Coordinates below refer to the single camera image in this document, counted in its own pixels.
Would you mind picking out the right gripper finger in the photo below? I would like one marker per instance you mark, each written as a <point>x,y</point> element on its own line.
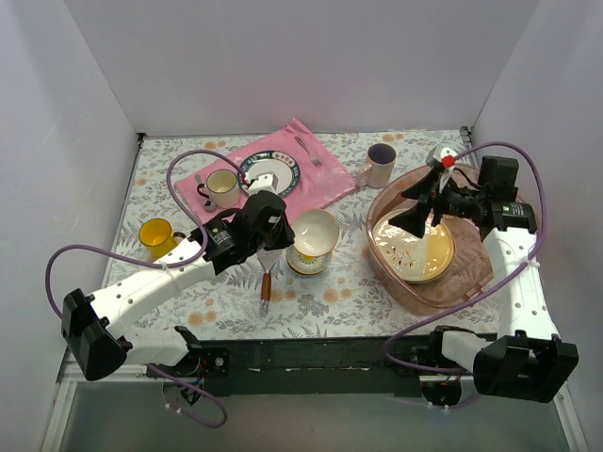
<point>426,190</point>
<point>413,221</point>

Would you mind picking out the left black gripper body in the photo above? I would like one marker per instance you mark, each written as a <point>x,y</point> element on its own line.
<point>278,234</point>

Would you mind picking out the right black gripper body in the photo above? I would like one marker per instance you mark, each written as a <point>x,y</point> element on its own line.
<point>436,199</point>

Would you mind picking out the yellow bottom plate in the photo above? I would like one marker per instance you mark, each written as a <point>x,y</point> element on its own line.
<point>414,260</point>

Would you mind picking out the yellow rimmed cream bowl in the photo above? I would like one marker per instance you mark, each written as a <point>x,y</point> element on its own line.
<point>316,232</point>

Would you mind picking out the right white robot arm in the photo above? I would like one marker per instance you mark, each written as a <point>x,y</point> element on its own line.
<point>528,360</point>

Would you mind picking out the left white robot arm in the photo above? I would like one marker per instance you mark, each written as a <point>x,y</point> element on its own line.
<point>99,328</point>

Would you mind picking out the pink transparent plastic bin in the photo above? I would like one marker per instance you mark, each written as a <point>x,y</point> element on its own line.
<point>470,269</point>

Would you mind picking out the pink mug purple inside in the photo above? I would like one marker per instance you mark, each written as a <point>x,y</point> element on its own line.
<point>378,167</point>

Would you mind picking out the dark patterned lower bowl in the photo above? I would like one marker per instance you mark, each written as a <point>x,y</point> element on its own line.
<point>307,265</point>

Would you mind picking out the green rimmed white plate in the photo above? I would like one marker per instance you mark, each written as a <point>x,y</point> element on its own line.
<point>282,165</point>

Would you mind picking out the yellow orange cup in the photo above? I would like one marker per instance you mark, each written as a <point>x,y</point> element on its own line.
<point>159,238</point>

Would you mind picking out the pink satin cloth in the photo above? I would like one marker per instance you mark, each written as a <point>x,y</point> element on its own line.
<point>318,186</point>

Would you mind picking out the silver fork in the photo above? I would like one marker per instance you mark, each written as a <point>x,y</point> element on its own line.
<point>313,158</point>

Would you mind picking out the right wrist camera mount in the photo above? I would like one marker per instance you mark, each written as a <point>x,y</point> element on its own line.
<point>442,160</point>

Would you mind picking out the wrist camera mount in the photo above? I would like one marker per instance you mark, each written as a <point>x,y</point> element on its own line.
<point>262,182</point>
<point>442,160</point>

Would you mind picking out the metal spatula wooden handle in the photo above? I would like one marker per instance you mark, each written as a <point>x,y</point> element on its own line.
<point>267,259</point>

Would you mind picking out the cream mug black handle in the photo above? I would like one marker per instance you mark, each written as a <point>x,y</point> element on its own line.
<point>223,188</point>

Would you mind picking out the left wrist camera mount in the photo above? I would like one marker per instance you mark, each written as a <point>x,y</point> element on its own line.
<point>262,182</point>

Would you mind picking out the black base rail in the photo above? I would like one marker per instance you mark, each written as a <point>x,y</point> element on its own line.
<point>307,366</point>

